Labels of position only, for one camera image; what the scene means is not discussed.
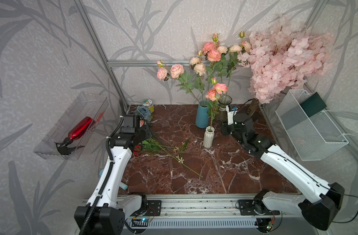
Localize coral pink rose stem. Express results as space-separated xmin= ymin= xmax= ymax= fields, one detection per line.
xmin=205 ymin=78 xmax=228 ymax=128

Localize cream pink rose stem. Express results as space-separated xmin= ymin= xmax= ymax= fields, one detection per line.
xmin=216 ymin=46 xmax=230 ymax=83

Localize deep pink rose stem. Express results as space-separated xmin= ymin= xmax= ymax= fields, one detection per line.
xmin=203 ymin=33 xmax=222 ymax=88

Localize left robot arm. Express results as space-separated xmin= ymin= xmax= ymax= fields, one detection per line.
xmin=74 ymin=115 xmax=152 ymax=235

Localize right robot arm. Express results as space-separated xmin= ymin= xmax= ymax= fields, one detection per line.
xmin=223 ymin=111 xmax=344 ymax=231

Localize blue hydrangea flowers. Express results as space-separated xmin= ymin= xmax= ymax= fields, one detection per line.
xmin=135 ymin=106 xmax=153 ymax=122

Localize clear glass vase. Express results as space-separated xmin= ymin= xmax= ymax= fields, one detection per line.
xmin=215 ymin=95 xmax=232 ymax=123

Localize white ribbed vase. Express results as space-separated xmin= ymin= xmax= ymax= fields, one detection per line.
xmin=203 ymin=126 xmax=215 ymax=148

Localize teal ceramic vase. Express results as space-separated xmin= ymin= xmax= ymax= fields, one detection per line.
xmin=195 ymin=101 xmax=209 ymax=129

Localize red rose stem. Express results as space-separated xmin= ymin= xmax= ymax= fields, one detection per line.
xmin=133 ymin=138 xmax=203 ymax=178

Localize tree stand base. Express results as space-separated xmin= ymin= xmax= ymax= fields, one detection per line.
xmin=246 ymin=99 xmax=262 ymax=122

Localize small white daisy sprig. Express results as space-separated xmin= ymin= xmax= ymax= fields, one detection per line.
xmin=175 ymin=138 xmax=190 ymax=164

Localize red spray bottle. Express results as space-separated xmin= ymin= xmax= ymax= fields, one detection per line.
xmin=55 ymin=112 xmax=104 ymax=156

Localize dark green card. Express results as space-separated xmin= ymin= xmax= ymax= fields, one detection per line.
xmin=300 ymin=93 xmax=327 ymax=117

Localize pink cherry blossom tree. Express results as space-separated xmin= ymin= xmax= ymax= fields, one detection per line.
xmin=238 ymin=16 xmax=334 ymax=104

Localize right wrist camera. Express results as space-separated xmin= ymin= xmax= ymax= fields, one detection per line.
xmin=226 ymin=105 xmax=238 ymax=125

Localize clear plastic wall bin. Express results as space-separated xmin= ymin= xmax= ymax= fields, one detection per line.
xmin=34 ymin=92 xmax=108 ymax=161

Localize white wire mesh basket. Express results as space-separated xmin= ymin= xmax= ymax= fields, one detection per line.
xmin=276 ymin=90 xmax=349 ymax=161

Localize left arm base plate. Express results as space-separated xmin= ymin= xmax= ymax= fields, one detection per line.
xmin=138 ymin=200 xmax=162 ymax=216

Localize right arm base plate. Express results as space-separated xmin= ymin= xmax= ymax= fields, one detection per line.
xmin=235 ymin=199 xmax=281 ymax=216

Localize aluminium front rail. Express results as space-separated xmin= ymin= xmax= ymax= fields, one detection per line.
xmin=76 ymin=193 xmax=324 ymax=219

